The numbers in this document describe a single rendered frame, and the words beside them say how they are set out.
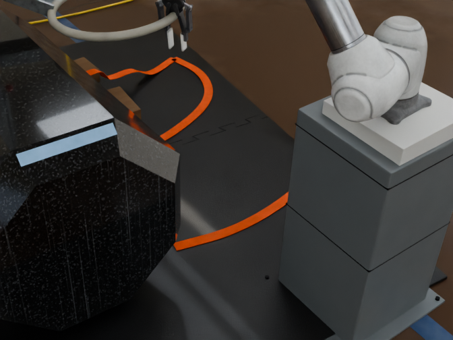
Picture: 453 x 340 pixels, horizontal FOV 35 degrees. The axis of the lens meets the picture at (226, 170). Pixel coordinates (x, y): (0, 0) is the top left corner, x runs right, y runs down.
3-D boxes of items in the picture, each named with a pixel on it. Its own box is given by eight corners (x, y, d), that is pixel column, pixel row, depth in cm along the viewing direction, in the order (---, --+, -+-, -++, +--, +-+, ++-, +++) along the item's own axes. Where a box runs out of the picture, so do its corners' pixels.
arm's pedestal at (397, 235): (350, 227, 301) (383, 61, 251) (445, 302, 271) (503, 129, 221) (258, 279, 277) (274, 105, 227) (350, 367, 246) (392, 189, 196)
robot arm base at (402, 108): (377, 75, 233) (379, 61, 229) (433, 104, 219) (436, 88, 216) (338, 95, 223) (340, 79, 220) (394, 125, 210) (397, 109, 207)
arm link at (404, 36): (428, 81, 218) (441, 15, 205) (406, 109, 206) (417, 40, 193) (379, 67, 225) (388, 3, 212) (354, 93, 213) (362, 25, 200)
